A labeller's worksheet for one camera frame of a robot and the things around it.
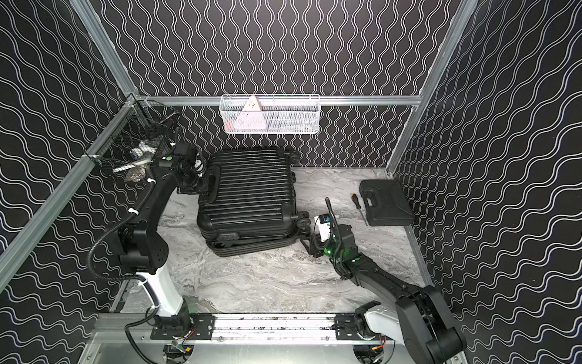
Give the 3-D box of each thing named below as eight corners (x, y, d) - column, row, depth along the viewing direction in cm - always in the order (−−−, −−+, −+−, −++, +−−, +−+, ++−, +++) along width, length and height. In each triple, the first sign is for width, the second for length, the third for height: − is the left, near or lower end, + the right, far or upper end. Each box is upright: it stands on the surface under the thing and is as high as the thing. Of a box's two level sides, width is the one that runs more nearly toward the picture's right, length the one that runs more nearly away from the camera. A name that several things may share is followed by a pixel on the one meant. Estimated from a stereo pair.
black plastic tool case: (368, 226, 101) (372, 218, 96) (359, 188, 115) (362, 179, 110) (408, 226, 101) (415, 218, 96) (394, 188, 115) (399, 179, 110)
